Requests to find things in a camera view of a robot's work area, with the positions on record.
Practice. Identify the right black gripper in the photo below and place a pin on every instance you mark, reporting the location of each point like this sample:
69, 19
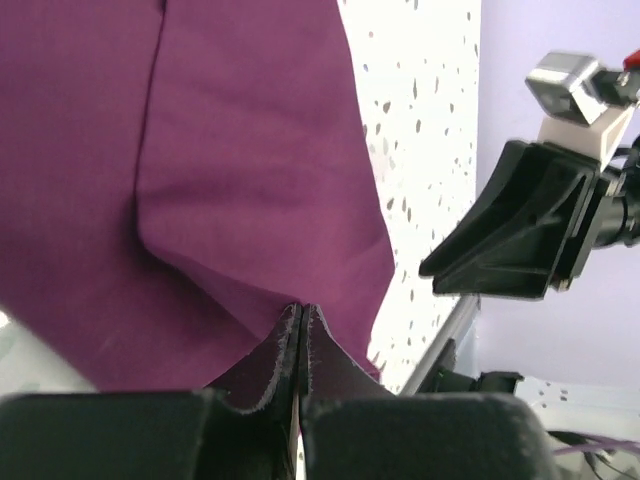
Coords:
535, 223

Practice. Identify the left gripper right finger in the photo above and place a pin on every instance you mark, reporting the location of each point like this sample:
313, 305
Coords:
353, 428

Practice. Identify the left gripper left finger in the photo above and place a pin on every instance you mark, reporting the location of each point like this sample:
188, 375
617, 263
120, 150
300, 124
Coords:
242, 426

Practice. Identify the purple cloth mat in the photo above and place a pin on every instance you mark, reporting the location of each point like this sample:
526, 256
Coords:
174, 174

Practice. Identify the aluminium rail frame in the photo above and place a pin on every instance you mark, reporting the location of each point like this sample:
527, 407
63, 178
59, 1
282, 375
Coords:
454, 329

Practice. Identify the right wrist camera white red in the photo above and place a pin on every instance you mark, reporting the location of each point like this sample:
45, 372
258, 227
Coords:
588, 106

